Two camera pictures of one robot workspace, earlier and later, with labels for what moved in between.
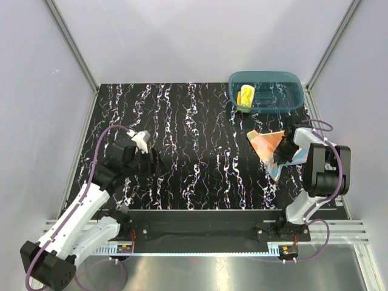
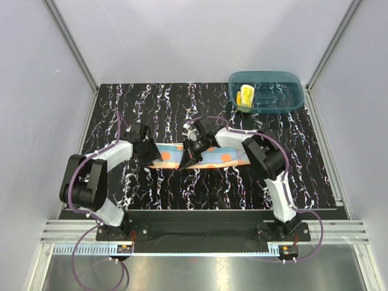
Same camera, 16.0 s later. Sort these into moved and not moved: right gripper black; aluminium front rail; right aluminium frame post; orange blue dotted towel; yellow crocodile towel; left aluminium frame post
Moved: right gripper black; orange blue dotted towel
Not moved: left aluminium frame post; yellow crocodile towel; aluminium front rail; right aluminium frame post
